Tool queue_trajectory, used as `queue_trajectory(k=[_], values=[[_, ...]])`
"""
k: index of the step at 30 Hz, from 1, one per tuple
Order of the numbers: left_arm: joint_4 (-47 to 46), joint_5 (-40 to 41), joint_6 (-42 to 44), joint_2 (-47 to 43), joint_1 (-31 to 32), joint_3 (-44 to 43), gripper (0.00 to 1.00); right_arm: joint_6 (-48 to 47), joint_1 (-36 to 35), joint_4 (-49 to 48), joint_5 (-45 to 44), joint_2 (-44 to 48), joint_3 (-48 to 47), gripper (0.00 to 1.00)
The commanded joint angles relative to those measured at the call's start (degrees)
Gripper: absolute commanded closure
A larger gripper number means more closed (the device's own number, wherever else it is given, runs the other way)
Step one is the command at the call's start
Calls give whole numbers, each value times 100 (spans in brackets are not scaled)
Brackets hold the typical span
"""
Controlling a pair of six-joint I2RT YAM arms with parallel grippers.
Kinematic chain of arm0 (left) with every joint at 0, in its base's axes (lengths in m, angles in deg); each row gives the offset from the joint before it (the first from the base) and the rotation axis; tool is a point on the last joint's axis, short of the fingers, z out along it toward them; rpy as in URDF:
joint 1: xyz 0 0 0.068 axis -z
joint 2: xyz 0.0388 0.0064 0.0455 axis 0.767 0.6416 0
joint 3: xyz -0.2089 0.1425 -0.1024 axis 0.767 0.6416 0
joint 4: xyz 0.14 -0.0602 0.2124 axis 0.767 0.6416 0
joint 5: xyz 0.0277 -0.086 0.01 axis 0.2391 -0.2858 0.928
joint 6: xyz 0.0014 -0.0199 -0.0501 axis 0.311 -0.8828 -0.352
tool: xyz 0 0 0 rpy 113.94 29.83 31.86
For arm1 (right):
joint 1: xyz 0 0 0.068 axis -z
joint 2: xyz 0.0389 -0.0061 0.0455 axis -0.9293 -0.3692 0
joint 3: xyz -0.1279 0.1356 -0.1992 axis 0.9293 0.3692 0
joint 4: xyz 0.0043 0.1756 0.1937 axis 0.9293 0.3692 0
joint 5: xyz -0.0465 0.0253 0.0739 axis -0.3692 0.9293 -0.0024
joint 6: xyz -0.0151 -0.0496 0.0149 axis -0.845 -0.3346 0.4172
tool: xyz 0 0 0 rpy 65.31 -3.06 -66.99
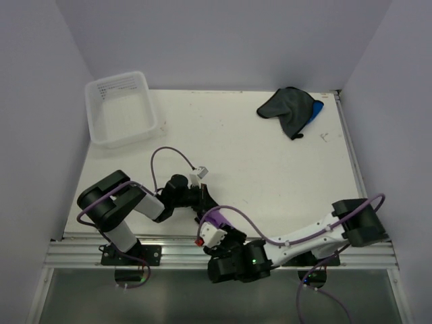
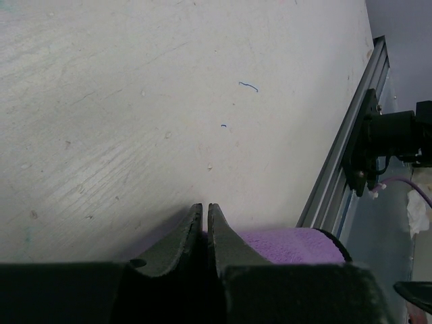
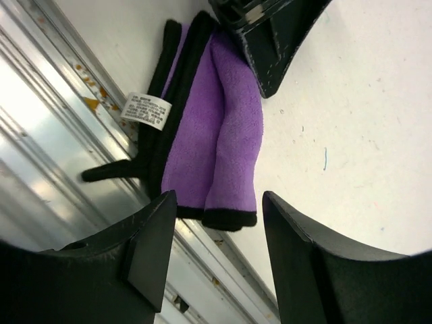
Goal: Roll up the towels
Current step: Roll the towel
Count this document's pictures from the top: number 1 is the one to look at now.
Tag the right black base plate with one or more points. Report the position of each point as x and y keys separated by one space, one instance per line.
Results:
x=308 y=259

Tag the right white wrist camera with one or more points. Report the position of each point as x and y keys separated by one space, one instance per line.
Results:
x=210 y=236

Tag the purple towel black trim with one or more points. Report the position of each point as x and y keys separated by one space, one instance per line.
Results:
x=217 y=219

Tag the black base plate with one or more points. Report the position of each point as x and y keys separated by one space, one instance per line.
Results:
x=149 y=253
x=308 y=259

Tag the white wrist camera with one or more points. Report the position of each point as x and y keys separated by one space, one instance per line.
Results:
x=210 y=236
x=196 y=176

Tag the grey towel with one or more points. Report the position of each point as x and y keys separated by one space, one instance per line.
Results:
x=292 y=107

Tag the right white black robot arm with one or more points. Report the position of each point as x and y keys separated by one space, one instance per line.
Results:
x=322 y=238

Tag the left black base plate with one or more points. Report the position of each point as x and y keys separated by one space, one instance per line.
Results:
x=149 y=253

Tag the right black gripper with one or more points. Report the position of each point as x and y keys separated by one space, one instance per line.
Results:
x=232 y=234

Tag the white plastic basket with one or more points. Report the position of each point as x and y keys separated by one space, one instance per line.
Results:
x=120 y=110

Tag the aluminium mounting rail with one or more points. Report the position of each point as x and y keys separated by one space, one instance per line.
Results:
x=82 y=252

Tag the aluminium table edge rail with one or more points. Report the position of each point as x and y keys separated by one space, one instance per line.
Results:
x=351 y=148

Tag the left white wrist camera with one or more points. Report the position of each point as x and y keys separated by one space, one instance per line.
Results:
x=196 y=176

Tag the blue towel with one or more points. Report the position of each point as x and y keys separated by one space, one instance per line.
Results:
x=317 y=108

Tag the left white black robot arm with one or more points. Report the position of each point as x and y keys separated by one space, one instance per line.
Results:
x=108 y=202

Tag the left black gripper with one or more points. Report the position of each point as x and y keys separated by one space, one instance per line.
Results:
x=205 y=202

